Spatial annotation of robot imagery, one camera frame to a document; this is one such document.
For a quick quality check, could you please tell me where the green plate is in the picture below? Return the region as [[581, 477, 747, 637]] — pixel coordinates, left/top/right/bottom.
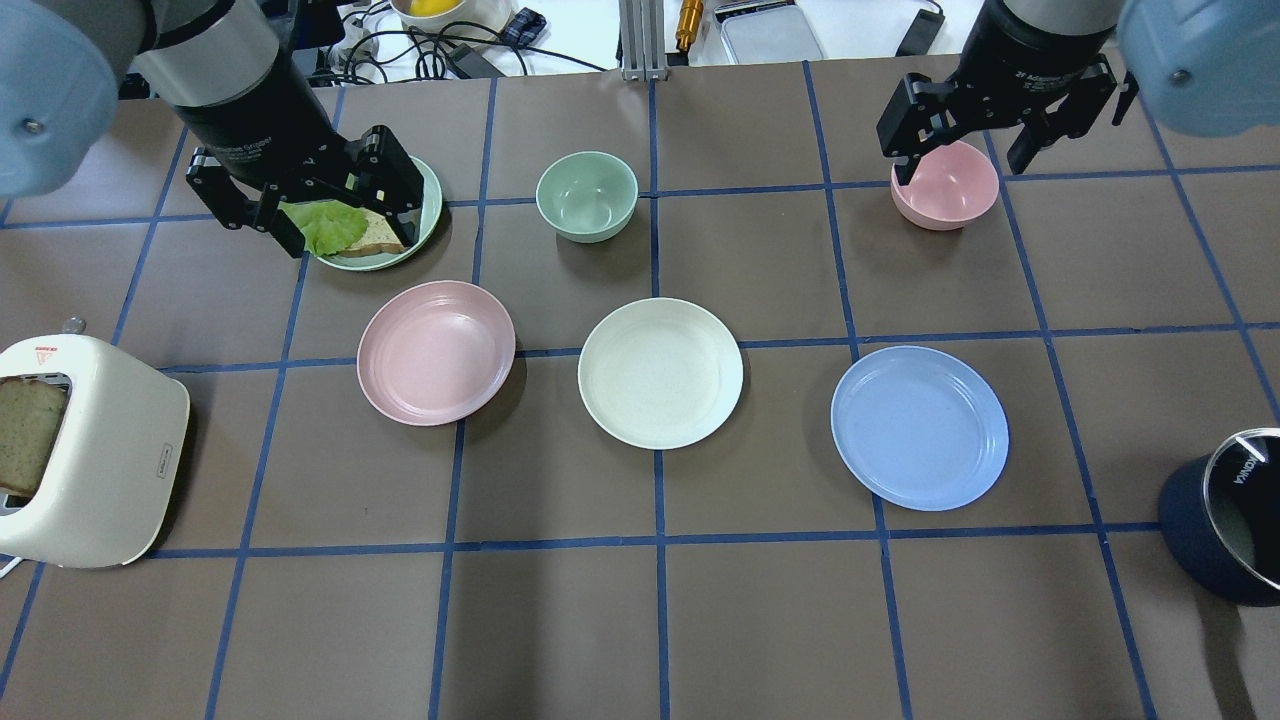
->
[[316, 155, 445, 272]]

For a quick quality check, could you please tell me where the pink plate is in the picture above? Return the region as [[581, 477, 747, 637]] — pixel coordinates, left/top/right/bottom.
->
[[356, 281, 516, 427]]

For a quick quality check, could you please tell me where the cream toaster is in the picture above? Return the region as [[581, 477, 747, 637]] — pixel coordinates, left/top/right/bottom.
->
[[1, 334, 191, 568]]

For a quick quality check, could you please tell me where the pink bowl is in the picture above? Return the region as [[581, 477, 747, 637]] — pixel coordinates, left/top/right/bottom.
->
[[890, 141, 1000, 231]]

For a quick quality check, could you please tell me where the grey metal tray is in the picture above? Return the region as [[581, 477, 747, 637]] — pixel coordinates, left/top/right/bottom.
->
[[716, 1, 826, 65]]

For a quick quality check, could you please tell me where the lettuce leaf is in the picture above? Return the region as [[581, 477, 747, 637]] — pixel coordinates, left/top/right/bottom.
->
[[280, 200, 369, 258]]

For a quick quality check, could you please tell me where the bread slice in toaster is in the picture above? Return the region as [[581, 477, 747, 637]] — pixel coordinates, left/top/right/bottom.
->
[[1, 378, 68, 498]]

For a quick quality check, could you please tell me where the white bowl with yellow fruit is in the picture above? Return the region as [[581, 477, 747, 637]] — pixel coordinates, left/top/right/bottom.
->
[[390, 1, 516, 33]]

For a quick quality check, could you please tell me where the green bowl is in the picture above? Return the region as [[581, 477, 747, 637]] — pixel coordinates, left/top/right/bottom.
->
[[534, 151, 639, 243]]

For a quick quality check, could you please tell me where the cream plate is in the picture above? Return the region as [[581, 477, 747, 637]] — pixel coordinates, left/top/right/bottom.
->
[[577, 297, 745, 451]]

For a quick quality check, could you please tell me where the black adapter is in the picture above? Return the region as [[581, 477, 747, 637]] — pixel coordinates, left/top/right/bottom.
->
[[895, 9, 945, 56]]

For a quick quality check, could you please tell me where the aluminium frame post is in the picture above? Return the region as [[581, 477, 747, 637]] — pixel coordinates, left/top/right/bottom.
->
[[618, 0, 669, 82]]

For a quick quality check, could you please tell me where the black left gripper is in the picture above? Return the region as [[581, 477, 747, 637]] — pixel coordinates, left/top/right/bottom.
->
[[175, 76, 424, 259]]

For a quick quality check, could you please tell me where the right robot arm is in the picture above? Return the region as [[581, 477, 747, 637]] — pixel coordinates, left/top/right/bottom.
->
[[876, 1, 1279, 184]]

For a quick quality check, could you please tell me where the bread slice on plate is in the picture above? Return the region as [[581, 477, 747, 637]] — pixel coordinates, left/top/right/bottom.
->
[[339, 208, 406, 258]]

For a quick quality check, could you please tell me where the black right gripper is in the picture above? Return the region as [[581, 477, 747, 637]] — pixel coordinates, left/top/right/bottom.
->
[[877, 28, 1138, 187]]

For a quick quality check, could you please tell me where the brass connector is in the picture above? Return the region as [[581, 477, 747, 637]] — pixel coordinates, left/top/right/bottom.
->
[[675, 0, 705, 55]]

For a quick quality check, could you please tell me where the black cables bundle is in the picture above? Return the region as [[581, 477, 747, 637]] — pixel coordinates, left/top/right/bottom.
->
[[310, 0, 607, 87]]

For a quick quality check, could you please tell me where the blue plate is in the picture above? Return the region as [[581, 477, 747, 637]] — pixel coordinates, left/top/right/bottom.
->
[[829, 345, 1010, 512]]

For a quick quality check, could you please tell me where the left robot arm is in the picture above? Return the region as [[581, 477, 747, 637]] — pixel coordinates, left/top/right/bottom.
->
[[1, 1, 424, 258]]

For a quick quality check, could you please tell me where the dark blue pot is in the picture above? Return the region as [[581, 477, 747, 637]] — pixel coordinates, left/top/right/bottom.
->
[[1158, 427, 1279, 607]]

